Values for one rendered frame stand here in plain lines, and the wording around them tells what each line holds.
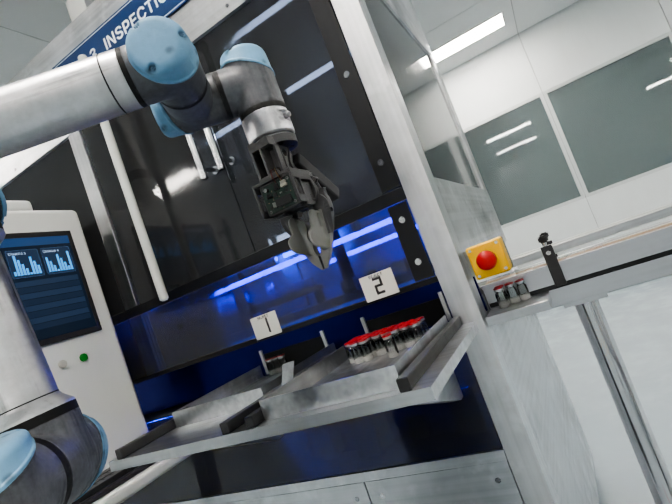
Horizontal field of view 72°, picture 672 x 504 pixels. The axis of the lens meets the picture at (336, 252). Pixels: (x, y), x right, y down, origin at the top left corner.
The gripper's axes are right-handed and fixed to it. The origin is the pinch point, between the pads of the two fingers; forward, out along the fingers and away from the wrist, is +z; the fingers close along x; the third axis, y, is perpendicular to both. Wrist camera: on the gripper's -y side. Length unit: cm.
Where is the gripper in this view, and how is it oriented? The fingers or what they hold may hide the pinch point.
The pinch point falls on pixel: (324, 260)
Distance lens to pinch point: 73.1
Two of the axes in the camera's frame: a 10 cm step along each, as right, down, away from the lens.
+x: 8.4, -3.4, -4.3
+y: -4.2, 0.9, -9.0
